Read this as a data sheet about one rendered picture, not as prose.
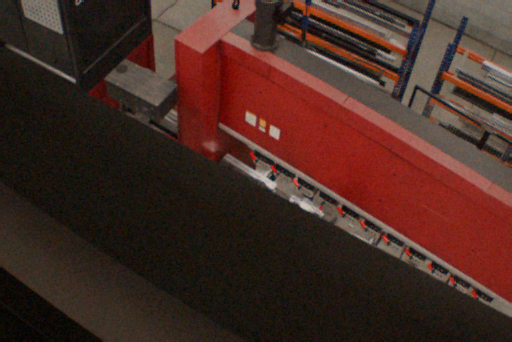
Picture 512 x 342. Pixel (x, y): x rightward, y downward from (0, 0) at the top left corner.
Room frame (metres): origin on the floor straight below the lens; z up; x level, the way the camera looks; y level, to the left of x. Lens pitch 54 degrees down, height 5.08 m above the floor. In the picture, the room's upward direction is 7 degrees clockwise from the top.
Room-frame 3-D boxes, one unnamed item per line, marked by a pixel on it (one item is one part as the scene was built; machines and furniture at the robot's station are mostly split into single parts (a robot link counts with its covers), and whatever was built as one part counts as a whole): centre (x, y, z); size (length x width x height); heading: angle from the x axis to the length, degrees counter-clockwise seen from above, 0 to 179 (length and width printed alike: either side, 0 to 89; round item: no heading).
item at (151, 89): (2.94, 0.91, 1.53); 0.51 x 0.25 x 0.85; 64
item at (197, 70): (3.34, 0.35, 1.15); 0.85 x 0.25 x 2.30; 150
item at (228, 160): (2.98, 0.08, 0.92); 0.50 x 0.06 x 0.10; 60
